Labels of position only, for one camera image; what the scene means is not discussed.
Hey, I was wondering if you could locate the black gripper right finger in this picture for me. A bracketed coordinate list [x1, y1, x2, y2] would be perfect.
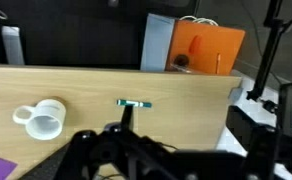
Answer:
[120, 104, 136, 132]

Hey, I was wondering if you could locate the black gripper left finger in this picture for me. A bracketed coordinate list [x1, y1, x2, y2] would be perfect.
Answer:
[18, 131, 99, 180]

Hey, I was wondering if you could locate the white mug with cork base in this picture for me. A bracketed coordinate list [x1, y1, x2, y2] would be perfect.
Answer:
[12, 96, 67, 141]

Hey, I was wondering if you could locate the green and white marker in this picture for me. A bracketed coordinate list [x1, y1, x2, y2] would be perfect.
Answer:
[116, 99, 153, 109]

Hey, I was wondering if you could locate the cabinet with orange top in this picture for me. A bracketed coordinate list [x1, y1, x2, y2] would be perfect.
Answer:
[140, 13, 246, 76]

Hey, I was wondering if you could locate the black breadboard table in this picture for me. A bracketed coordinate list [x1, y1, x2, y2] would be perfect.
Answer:
[225, 82, 292, 180]

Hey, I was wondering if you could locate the white cable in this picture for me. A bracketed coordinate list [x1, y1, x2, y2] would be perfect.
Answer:
[179, 15, 219, 27]

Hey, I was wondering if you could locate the black camera stand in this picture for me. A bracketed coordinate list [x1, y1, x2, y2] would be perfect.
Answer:
[245, 0, 292, 102]

